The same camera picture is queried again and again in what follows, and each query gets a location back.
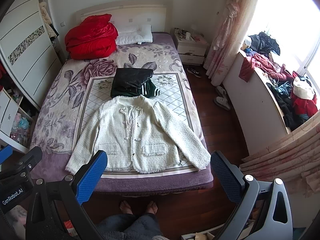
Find white tweed jacket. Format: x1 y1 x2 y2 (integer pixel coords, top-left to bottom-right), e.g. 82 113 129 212
66 96 210 174

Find clothes pile on sill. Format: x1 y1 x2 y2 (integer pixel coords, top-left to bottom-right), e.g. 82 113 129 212
239 32 318 131

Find floral purple bed blanket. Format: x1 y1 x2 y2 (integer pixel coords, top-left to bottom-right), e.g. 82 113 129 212
31 33 213 195

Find person's legs and feet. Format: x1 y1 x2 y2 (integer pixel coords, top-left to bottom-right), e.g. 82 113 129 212
96 201 163 239

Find white window sill cabinet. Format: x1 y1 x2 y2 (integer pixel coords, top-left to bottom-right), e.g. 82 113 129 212
223 51 291 155

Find white drawer unit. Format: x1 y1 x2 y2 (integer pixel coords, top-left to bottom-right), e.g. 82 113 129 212
1 88 36 153

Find white slippers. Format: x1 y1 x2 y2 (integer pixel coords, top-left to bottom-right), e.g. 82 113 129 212
214 86 231 111

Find white diamond pattern mat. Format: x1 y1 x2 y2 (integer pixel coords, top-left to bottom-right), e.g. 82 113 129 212
72 72 197 179

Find folded black jacket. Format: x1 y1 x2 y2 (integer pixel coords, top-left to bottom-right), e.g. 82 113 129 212
110 68 153 98

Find folded green striped garment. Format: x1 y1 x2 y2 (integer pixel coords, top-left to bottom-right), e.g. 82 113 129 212
140 80 160 98

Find black shoe on floor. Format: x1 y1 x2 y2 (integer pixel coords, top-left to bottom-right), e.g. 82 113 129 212
187 67 201 78

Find white sliding wardrobe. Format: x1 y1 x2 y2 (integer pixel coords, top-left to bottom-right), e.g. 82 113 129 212
1 0 62 108

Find red quilt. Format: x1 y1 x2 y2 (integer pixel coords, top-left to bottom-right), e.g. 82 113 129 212
65 14 118 60

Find white nightstand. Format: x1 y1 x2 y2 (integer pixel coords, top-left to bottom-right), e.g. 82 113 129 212
172 28 209 65

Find white pillow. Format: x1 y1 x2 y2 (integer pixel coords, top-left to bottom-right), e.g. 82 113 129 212
116 24 153 46

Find white bed headboard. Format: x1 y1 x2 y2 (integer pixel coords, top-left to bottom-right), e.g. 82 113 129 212
75 0 172 33

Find pink floral curtain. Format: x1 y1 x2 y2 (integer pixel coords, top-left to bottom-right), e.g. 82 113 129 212
204 0 258 86

